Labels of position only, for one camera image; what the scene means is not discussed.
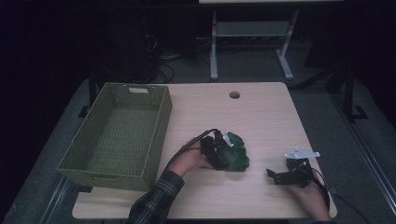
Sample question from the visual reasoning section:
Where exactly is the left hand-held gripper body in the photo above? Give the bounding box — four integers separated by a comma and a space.
199, 129, 234, 171

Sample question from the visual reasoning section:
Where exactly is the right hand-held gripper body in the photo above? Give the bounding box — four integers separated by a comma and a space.
284, 147, 321, 188

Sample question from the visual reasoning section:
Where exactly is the person's left hand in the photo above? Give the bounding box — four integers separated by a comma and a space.
167, 138, 213, 178

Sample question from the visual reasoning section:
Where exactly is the person's right hand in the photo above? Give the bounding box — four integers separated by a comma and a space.
285, 178, 332, 222

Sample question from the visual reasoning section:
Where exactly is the black metal stand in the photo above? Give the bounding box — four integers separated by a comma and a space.
343, 65, 369, 123

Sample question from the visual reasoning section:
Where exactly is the green woven basket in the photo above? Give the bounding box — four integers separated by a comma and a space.
56, 81, 174, 192

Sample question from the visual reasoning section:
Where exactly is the grey metal stand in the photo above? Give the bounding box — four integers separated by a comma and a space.
209, 8, 300, 81

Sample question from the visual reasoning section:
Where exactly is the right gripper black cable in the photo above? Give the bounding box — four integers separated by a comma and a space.
307, 167, 332, 213

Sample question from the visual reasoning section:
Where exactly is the black floor cable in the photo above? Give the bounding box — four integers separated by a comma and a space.
331, 191, 372, 224

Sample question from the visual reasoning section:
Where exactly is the bundle of black floor cables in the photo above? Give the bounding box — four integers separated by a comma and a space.
142, 33, 213, 84

